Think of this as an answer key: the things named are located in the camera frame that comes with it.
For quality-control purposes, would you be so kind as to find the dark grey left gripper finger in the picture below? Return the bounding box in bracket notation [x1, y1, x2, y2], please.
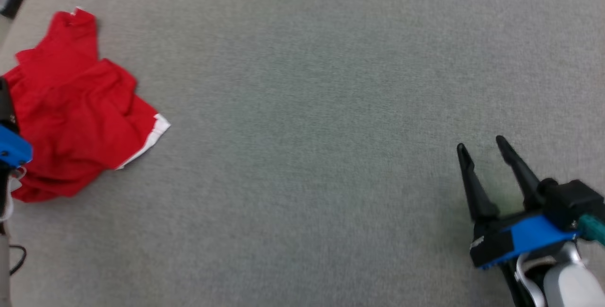
[0, 77, 18, 135]

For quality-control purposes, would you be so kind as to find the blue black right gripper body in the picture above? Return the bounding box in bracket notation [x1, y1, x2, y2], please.
[469, 213, 579, 307]

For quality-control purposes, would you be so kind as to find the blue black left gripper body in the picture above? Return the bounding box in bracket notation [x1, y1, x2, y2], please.
[0, 125, 34, 168]

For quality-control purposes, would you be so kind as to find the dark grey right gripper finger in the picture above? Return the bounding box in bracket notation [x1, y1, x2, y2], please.
[456, 143, 499, 222]
[495, 136, 544, 208]

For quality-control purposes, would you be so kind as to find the plain red white-trimmed garment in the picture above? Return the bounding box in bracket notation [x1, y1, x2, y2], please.
[2, 7, 171, 203]

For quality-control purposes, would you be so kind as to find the black caster wheel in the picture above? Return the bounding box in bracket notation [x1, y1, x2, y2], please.
[0, 0, 24, 19]

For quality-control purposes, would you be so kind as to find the right camera cable teal plug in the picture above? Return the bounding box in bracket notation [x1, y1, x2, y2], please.
[578, 213, 605, 246]

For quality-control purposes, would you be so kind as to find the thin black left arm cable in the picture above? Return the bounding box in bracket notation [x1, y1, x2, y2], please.
[9, 245, 27, 275]

